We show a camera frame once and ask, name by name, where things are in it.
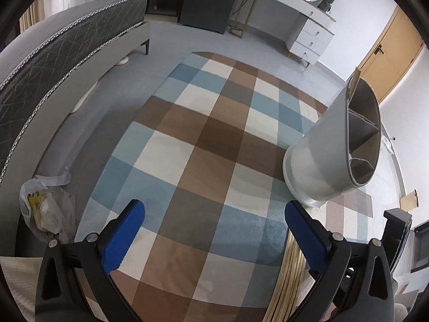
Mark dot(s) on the gold frame stool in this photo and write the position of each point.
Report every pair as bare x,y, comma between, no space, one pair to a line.
241,23

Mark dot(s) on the grey quilted mattress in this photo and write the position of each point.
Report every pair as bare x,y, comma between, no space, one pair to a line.
50,57

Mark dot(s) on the grey divided utensil holder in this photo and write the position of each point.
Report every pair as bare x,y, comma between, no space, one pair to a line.
321,147

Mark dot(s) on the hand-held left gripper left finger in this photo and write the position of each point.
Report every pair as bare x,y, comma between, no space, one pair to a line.
124,238

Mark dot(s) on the white plastic bag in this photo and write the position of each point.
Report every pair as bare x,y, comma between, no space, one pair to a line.
47,208

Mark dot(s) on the beige textured cushion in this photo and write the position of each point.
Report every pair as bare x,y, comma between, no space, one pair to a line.
16,281

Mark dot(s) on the crumpled white paper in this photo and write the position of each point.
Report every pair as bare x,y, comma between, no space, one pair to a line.
387,143

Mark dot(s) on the bundle of bamboo chopsticks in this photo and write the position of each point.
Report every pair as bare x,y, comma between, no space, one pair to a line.
291,275

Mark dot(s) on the white dressing table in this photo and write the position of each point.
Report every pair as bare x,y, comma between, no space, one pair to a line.
308,37

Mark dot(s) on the checked blue brown rug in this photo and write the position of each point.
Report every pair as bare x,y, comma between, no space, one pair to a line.
201,174

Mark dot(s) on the yellow wooden door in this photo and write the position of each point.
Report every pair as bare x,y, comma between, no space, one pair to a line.
392,57

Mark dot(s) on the dark grey fridge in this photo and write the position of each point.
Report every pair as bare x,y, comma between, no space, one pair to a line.
207,0

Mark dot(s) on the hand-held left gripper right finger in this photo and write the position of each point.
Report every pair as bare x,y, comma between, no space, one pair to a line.
305,238

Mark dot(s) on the beige curtain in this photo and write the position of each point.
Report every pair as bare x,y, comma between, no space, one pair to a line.
28,18

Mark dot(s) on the beige cardboard piece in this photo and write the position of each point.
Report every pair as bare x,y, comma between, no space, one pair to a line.
409,201

